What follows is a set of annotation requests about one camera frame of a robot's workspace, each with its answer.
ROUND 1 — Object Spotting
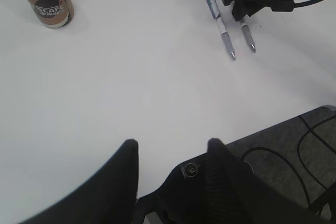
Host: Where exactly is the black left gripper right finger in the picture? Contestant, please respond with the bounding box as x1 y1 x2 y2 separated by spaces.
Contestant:
205 138 335 223

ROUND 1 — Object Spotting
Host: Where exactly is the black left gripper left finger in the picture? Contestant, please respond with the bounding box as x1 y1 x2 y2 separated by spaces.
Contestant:
25 140 139 223

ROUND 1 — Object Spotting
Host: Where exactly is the grey white click pen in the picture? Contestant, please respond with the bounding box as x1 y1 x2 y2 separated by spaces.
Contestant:
239 18 256 53

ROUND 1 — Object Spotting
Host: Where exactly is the blue grey click pen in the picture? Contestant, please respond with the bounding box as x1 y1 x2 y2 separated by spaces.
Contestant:
206 0 236 61

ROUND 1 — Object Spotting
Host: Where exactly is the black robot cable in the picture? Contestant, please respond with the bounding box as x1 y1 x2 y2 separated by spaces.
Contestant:
270 0 336 14

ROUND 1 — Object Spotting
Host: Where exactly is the black floor cable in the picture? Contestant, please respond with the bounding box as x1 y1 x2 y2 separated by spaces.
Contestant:
241 113 336 209

